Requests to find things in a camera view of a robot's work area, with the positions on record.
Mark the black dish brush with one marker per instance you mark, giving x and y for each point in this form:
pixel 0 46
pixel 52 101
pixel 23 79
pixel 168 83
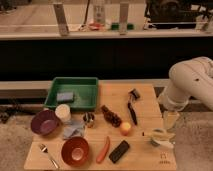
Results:
pixel 133 96

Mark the wooden board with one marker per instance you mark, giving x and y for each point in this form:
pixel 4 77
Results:
pixel 141 156

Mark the black rectangular block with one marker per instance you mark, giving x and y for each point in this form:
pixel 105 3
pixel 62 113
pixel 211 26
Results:
pixel 119 151

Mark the red yellow apple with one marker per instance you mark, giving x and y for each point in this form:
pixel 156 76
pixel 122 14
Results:
pixel 125 128

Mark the blue sponge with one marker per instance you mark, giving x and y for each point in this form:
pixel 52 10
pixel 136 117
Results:
pixel 65 97

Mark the white cup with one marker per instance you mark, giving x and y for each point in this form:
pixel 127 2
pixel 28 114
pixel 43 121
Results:
pixel 62 111

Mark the red bowl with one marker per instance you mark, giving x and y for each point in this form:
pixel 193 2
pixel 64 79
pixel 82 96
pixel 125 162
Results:
pixel 75 151

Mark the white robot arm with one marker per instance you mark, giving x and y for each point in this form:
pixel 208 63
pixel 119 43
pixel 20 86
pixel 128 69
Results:
pixel 188 78

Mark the green plastic tray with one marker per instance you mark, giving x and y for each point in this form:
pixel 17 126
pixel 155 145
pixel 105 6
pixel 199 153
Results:
pixel 80 93

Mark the small metal can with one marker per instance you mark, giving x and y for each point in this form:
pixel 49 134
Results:
pixel 89 119

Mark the purple bowl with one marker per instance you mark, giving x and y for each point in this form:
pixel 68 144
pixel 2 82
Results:
pixel 44 122

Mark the blue grey cloth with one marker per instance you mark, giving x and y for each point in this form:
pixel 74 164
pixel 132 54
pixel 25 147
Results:
pixel 73 128

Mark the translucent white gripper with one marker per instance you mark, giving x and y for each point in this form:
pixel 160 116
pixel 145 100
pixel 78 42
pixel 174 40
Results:
pixel 170 118

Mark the metal fork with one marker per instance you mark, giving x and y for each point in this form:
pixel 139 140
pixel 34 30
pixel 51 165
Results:
pixel 44 149

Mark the dark grape bunch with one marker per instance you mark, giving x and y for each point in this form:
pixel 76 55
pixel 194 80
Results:
pixel 111 117

